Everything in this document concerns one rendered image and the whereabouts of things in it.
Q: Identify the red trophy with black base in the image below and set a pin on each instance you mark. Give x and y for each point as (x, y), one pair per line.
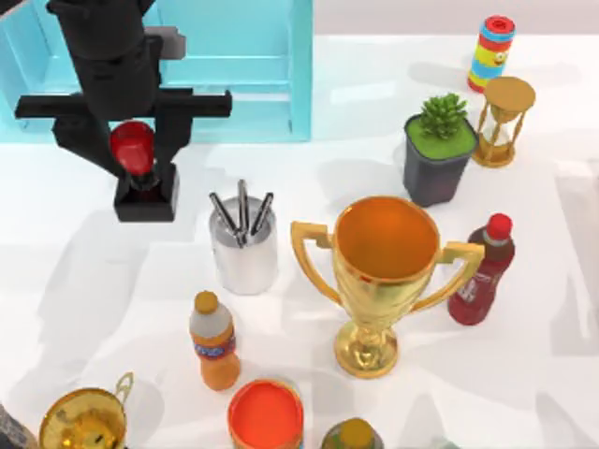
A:
(132, 149)

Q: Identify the pale grey rounded box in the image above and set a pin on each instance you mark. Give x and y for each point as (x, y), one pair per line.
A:
(170, 42)

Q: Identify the black and silver pen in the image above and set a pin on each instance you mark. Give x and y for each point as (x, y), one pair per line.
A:
(223, 215)
(242, 206)
(262, 212)

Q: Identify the light blue rack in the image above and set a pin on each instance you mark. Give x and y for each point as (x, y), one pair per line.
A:
(243, 42)

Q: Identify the silver pen holder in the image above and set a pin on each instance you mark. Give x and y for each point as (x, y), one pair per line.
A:
(243, 271)

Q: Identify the orange bottle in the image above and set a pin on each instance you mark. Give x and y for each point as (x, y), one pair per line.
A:
(216, 348)

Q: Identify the large gold trophy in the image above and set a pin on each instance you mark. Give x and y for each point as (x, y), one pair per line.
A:
(381, 285)

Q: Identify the grey pot with green plant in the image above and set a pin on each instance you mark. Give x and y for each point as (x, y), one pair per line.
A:
(433, 170)

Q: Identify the small gold trophy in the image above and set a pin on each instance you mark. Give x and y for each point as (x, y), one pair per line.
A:
(82, 423)

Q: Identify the orange cup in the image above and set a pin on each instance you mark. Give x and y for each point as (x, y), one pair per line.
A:
(264, 416)

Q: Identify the dark grey stone block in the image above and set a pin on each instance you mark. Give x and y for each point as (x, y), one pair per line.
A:
(14, 432)

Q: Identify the gold hourglass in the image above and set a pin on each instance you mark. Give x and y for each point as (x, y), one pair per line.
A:
(507, 96)

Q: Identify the red bottle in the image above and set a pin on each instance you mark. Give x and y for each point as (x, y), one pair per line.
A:
(477, 285)

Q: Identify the green bottle with yellow cap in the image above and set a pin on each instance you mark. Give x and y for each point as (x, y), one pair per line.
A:
(351, 435)

